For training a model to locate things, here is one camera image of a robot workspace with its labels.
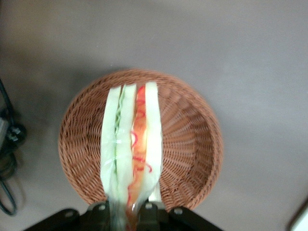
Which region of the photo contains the beige rectangular tray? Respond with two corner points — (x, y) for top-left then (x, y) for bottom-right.
(286, 204), (308, 231)

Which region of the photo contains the triangular sandwich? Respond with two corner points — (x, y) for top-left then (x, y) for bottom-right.
(99, 81), (165, 231)

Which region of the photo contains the round brown wicker basket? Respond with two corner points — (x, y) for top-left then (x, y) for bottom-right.
(58, 68), (225, 210)

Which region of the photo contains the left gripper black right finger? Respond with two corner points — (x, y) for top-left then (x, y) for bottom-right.
(138, 201), (171, 231)

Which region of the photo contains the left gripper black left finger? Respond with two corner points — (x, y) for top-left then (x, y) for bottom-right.
(83, 201), (114, 231)

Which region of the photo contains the black looped power cable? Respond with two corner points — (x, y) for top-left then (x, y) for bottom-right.
(0, 76), (19, 216)

